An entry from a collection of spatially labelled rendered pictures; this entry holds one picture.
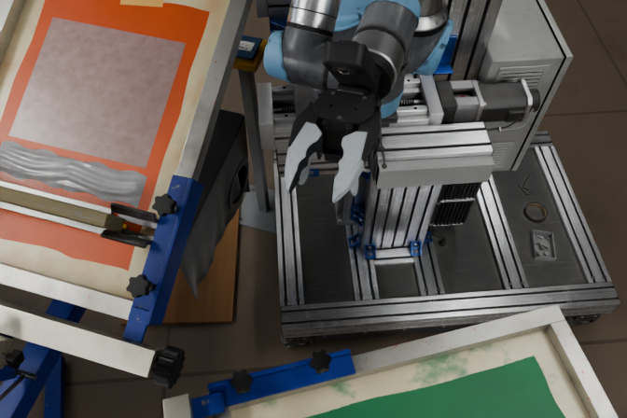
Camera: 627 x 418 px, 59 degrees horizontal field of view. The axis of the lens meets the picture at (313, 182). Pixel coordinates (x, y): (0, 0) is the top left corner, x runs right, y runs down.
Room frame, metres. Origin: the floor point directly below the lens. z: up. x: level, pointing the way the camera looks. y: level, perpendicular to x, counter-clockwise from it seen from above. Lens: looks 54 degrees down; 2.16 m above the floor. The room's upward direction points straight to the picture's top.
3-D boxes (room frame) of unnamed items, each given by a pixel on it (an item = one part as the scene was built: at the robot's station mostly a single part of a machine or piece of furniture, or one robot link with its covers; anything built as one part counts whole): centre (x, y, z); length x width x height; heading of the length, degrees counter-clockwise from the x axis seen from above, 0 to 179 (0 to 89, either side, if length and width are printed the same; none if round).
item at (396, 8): (0.63, -0.10, 1.65); 0.11 x 0.08 x 0.09; 160
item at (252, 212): (1.39, 0.23, 0.48); 0.22 x 0.22 x 0.96; 74
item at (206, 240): (0.88, 0.31, 0.77); 0.46 x 0.09 x 0.36; 164
